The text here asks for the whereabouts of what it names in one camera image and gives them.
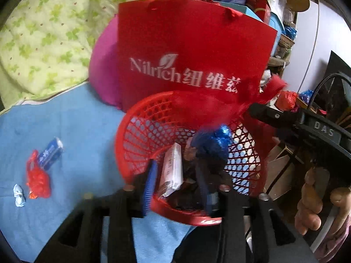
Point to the small blue carton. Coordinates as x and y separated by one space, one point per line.
50 153

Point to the light blue paper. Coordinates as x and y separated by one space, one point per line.
19 197

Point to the pink pillow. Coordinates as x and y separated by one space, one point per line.
104 68

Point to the small orange wrapper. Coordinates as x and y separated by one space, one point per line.
32 196

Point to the brown cardboard box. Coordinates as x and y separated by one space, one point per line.
282 169

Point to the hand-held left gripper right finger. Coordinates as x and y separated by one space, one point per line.
211 204

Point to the person's right hand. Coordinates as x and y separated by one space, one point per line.
308 211

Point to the blue plastic bin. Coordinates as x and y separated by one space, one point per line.
277 30

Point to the tied red plastic bag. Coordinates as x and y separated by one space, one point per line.
286 100

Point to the green floral quilt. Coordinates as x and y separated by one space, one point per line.
54 33

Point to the red paper gift bag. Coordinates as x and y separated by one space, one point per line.
192 41

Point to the red mesh plastic basket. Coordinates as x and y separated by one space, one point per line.
137 131

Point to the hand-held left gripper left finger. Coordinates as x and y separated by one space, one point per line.
149 186

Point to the shiny blue plastic bag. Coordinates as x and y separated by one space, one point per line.
291 32

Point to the red gift box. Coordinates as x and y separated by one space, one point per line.
257 0

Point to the light blue cardboard box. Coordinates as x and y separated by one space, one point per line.
241 11

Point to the wicker basket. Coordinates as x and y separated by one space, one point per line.
285 45

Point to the orange and white medicine box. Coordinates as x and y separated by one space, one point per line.
174 169

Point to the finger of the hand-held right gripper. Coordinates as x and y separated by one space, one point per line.
268 115

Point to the black plastic bag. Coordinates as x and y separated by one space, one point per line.
189 197

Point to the blue towel blanket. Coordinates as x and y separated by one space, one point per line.
82 142

